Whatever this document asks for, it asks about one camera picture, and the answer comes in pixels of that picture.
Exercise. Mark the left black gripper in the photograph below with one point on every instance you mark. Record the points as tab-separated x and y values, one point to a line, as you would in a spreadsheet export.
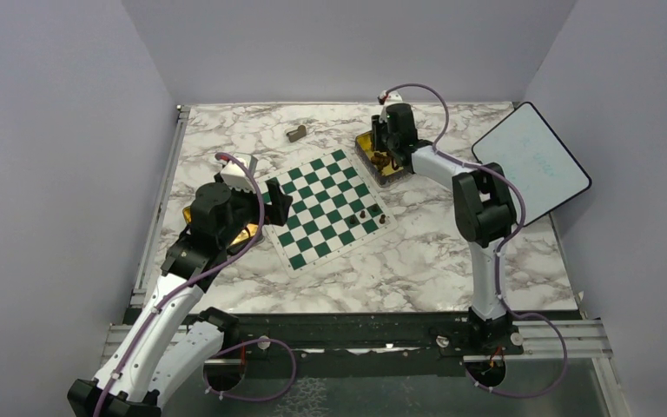
277	212

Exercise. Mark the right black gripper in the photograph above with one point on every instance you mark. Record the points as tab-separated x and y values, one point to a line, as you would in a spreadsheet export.
377	126

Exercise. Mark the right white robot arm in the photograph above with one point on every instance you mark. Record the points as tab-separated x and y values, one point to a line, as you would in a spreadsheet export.
483	209

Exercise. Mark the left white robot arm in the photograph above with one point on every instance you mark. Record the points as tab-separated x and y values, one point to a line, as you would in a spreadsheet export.
147	368

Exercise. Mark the gold tin with white pieces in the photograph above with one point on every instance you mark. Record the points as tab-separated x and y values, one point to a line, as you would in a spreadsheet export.
240	240

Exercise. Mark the gold tin with dark pieces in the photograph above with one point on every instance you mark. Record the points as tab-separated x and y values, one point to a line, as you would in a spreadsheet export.
381	166

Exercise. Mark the green white chess board mat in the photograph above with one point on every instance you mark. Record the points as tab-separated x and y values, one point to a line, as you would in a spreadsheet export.
327	190

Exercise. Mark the small grey tan clip device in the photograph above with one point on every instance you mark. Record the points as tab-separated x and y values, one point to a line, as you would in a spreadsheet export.
294	135

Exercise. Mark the small whiteboard tablet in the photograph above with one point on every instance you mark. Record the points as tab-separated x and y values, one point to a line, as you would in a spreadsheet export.
534	159

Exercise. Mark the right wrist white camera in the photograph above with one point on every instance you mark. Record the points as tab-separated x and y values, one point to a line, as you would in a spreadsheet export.
386	99

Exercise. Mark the wrist white camera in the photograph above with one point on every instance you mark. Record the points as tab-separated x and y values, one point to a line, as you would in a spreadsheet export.
234	176
386	99

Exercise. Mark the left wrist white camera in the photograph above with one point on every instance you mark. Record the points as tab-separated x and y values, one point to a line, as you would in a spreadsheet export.
234	176

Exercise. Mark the black metal base frame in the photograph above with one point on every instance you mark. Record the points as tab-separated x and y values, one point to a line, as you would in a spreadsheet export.
395	344

